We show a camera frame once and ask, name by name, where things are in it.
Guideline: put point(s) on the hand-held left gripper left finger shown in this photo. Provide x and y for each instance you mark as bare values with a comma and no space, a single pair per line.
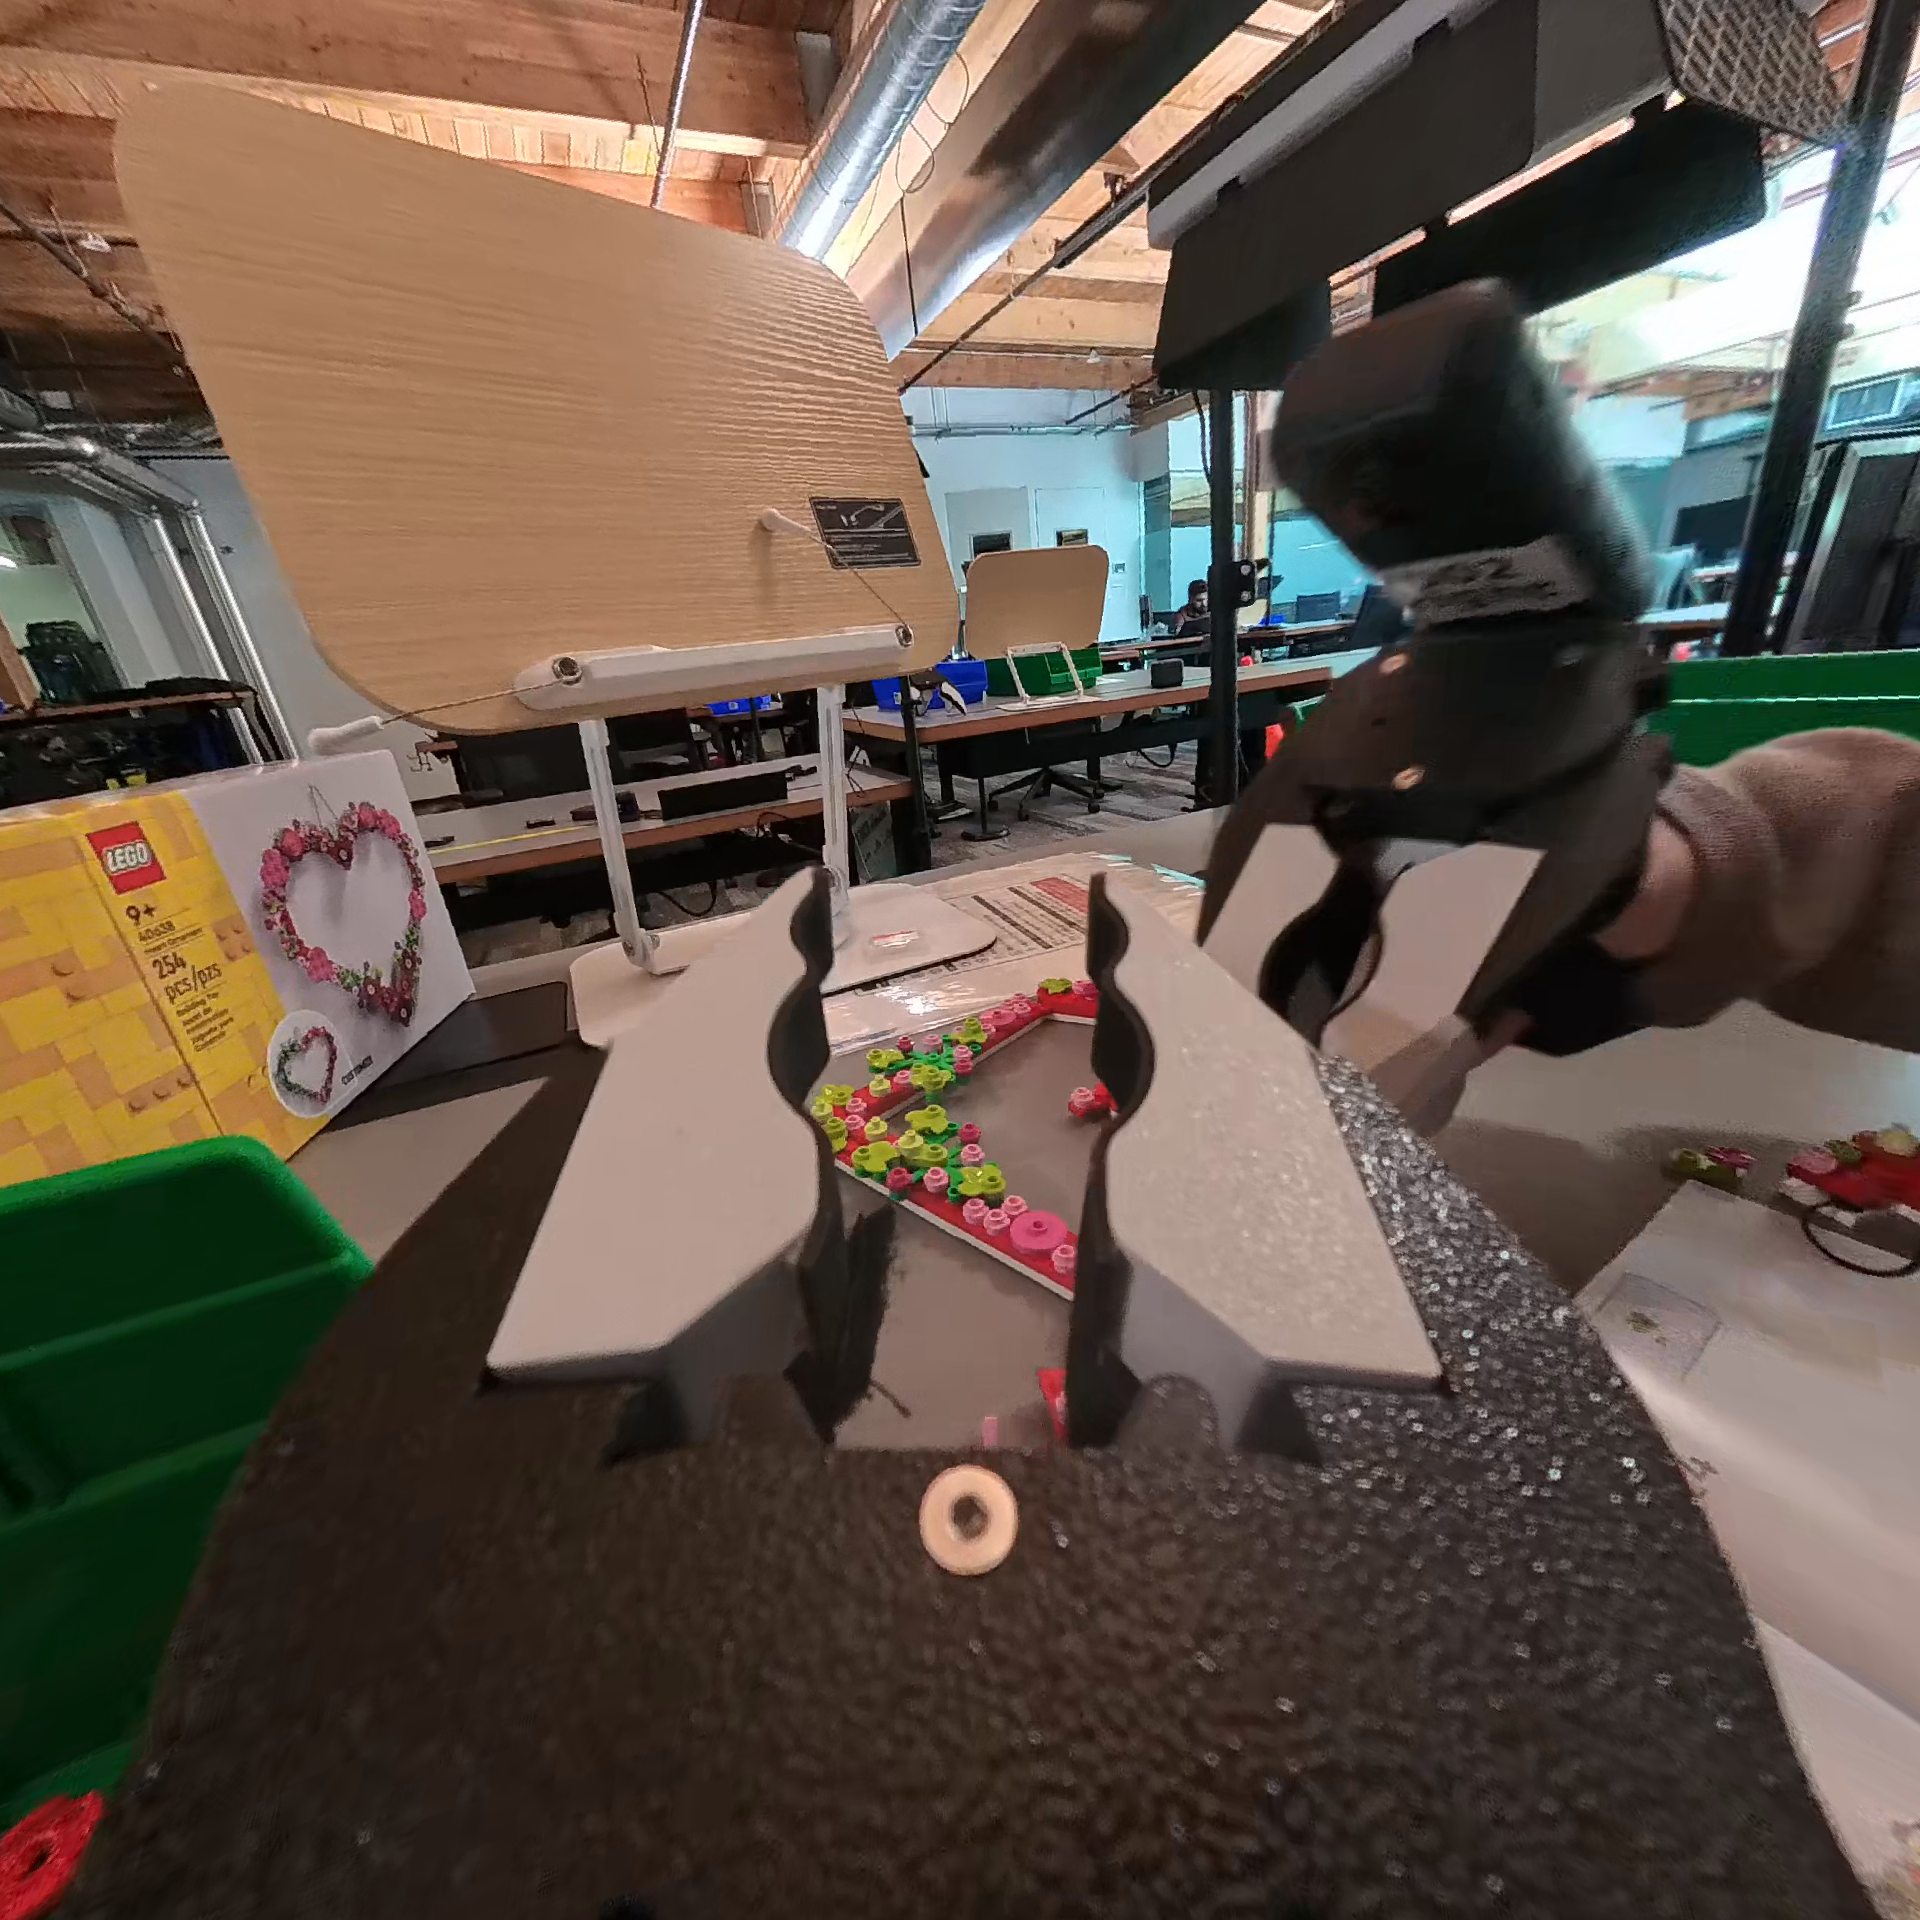
660,1171

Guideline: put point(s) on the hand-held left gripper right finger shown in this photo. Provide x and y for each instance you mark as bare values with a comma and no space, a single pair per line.
1261,1201

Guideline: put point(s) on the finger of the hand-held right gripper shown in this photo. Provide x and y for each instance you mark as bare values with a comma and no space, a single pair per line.
1283,878
1462,914

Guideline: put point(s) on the short red lego segment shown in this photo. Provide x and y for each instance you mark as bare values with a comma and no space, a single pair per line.
1052,1403

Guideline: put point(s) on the large lego heart assembly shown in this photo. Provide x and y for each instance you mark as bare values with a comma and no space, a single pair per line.
960,1185

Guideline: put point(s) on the person's right forearm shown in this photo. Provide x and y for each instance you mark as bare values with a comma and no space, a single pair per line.
1801,885

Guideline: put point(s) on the small green pink lego piece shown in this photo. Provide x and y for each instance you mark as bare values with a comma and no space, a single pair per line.
1706,1167

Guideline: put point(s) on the yellow lego set box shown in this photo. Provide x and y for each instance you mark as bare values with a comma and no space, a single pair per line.
150,961

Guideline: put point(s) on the lego instruction booklet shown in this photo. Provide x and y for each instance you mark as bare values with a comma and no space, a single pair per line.
1771,1425

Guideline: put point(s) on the red round lego piece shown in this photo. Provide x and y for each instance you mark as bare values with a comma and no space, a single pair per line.
44,1844

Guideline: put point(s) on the background office desk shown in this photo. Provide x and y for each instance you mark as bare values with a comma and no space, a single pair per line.
1200,683

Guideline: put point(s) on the printed paper sheet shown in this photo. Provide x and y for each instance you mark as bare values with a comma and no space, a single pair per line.
1050,909

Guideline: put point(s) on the black office chair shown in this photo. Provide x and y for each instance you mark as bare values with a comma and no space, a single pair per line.
1050,780

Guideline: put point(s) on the black metal pole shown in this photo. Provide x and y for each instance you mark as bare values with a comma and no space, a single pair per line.
1823,375
1223,601

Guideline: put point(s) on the green storage bin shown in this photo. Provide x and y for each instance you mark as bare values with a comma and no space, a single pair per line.
150,1320
1801,705

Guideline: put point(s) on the blue storage bin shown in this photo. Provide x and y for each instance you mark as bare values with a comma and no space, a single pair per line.
960,683

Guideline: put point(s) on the small wooden book stand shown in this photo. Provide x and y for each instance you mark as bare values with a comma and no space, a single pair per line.
1035,593

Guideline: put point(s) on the black overhead light panel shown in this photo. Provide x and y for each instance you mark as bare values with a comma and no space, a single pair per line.
1575,194

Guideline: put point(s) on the silver ventilation duct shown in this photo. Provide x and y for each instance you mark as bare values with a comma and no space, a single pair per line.
884,120

